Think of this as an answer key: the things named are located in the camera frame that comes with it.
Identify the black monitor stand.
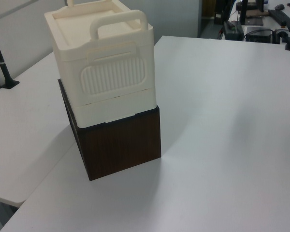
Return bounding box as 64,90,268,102
235,0,264,26

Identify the black keyboard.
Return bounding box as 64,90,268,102
268,9,290,29

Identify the black camera pole with clamp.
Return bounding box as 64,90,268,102
0,21,20,89

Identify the black computer tower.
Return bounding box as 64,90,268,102
214,1,230,25

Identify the dark brown wooden box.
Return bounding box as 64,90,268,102
57,78,162,181

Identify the black electronics box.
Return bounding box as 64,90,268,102
246,26,274,44

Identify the cream plastic storage cabinet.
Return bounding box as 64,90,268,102
43,0,157,129

